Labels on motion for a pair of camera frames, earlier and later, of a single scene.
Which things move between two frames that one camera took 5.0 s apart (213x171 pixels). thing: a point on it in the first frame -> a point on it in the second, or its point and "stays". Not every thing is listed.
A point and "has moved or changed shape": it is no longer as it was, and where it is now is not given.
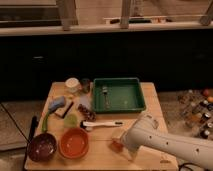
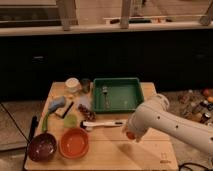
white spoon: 88,125 stays
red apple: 116,146 has moved or changed shape
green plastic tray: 117,95 stays
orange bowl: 73,143 stays
